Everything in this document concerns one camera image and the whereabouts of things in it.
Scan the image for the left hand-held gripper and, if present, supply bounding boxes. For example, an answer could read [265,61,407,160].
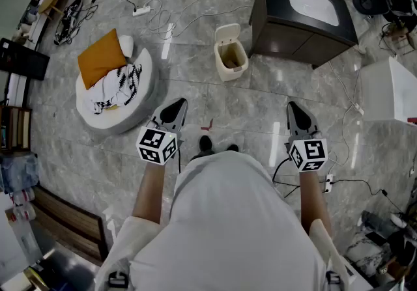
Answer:
[135,98,189,166]

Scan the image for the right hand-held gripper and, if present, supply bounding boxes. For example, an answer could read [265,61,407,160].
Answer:
[284,102,328,173]

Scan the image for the cream plastic trash bin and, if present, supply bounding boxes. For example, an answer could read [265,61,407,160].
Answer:
[213,38,250,83]

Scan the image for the person's right forearm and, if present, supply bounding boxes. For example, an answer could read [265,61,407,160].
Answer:
[298,169,334,239]

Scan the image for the person's left forearm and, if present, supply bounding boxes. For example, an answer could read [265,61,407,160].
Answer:
[132,161,167,226]

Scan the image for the grey round floor cushion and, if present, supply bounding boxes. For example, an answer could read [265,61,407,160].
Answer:
[75,47,161,136]

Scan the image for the person's dark trousers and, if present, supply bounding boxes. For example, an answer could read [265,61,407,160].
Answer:
[190,149,216,163]

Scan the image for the black and white patterned blanket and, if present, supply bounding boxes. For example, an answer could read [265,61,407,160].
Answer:
[83,63,143,115]

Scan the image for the small white pillow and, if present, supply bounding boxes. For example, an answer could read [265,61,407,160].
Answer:
[117,35,135,59]

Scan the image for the dark vanity cabinet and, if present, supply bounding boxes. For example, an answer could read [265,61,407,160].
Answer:
[248,0,360,70]

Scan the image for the orange pillow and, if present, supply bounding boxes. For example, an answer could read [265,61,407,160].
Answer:
[77,28,128,90]

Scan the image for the white box table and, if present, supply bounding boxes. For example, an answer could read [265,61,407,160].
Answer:
[359,55,417,126]

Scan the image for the white sink basin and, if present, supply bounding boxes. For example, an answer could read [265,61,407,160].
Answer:
[286,0,340,27]

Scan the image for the person's white shirt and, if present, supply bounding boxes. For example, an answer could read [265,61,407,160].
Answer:
[94,151,359,291]

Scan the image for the black office chair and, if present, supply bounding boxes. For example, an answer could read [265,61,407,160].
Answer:
[352,0,392,18]

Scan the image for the marble pattern slab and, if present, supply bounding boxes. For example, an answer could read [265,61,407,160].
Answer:
[345,236,389,278]

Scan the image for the brown slatted wooden panel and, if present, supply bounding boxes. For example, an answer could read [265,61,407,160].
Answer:
[32,185,110,266]

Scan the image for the wooden bookshelf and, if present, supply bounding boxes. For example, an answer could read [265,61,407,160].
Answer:
[0,105,33,154]

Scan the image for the black monitor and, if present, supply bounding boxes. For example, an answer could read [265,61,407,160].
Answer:
[0,37,51,82]

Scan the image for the clear plastic bag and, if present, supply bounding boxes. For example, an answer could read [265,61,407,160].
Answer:
[0,152,42,195]

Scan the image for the red label plastic bottle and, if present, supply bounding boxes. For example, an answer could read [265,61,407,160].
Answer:
[9,189,36,206]
[10,203,37,223]

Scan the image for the thin white cable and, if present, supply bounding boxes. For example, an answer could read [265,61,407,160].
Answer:
[326,61,365,167]

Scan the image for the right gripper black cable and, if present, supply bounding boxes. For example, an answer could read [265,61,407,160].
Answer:
[271,156,293,185]

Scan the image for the black floor cable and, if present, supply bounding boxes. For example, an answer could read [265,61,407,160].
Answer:
[272,178,405,214]

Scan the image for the white coiled cable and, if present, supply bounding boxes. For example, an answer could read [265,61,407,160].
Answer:
[147,0,255,40]

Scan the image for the black strap gear pile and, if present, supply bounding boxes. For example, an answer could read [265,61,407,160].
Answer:
[53,0,99,47]

